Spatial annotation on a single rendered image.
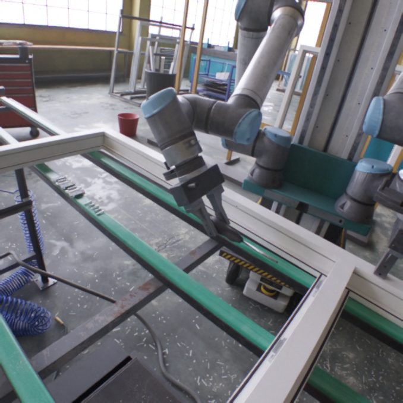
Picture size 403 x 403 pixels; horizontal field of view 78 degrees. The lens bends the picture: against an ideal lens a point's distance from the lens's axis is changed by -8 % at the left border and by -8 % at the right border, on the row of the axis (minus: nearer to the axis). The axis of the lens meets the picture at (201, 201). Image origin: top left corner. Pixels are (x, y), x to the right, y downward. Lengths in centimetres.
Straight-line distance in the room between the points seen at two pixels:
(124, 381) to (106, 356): 10
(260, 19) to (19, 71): 309
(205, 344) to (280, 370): 110
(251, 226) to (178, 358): 90
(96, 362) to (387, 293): 75
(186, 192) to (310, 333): 37
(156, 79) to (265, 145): 371
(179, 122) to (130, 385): 64
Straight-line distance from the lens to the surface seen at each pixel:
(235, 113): 68
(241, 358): 155
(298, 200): 140
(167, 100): 62
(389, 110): 71
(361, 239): 271
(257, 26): 115
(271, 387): 45
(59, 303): 171
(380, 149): 425
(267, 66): 83
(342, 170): 149
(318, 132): 154
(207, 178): 65
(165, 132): 61
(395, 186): 134
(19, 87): 380
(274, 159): 136
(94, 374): 84
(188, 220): 83
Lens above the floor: 132
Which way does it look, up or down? 31 degrees down
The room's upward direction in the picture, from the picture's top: 10 degrees clockwise
